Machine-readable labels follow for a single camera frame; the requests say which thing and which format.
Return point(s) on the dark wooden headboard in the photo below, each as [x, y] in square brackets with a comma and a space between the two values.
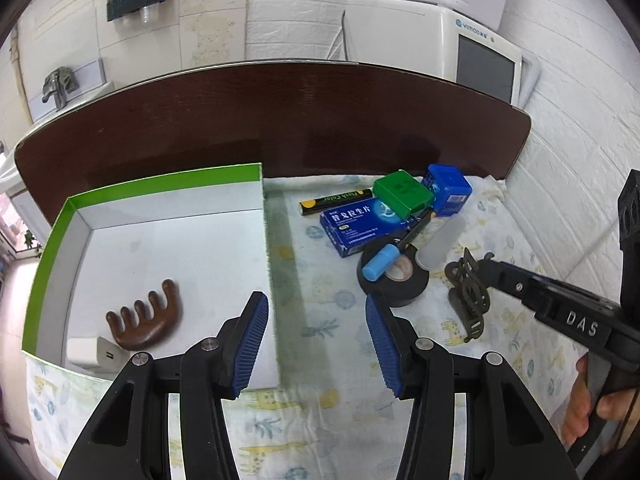
[250, 120]

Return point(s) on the animal printed blanket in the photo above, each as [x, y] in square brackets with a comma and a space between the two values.
[320, 320]

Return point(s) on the white machine with screen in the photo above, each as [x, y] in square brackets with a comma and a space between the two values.
[415, 35]

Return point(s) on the small green box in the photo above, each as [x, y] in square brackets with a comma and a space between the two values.
[400, 192]

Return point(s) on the green and white cardboard box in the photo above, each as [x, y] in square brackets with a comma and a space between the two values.
[175, 250]

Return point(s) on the person's right hand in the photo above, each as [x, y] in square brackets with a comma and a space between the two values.
[575, 400]

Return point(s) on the bronze metal hair clip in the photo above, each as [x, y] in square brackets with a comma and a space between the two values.
[470, 292]

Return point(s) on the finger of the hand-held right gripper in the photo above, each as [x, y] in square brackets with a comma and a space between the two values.
[512, 282]

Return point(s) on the grey metal faucet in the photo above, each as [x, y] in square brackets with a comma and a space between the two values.
[60, 85]

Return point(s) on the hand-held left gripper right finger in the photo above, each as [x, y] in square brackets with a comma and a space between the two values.
[382, 345]

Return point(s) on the white charger plug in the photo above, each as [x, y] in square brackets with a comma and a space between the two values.
[90, 352]

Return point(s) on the black tape roll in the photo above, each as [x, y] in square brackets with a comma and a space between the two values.
[405, 296]

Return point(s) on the blue medicine box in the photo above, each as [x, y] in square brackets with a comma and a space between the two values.
[360, 225]

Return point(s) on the brown wooden massage comb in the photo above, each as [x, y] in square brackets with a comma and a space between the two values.
[145, 332]

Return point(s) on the blue plastic cube container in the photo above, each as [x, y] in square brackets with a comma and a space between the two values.
[447, 190]

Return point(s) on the translucent white plastic tube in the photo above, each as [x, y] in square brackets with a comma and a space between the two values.
[440, 245]

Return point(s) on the slim black yellow box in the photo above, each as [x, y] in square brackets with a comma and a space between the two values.
[335, 201]

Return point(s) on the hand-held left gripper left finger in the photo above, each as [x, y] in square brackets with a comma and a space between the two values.
[250, 340]

